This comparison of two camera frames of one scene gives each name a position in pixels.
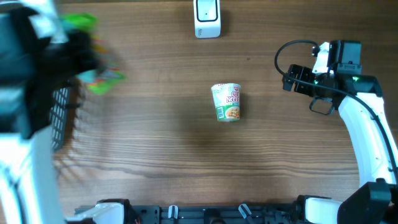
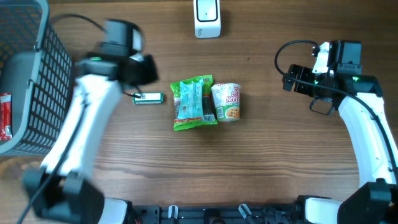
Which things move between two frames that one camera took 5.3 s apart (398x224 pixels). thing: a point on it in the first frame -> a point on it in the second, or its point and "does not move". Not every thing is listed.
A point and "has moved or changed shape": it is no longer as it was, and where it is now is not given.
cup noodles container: x=227 y=98 does not move
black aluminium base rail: x=308 y=213 does not move
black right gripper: x=305 y=73 does not move
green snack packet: x=108 y=73 has moved or changed shape
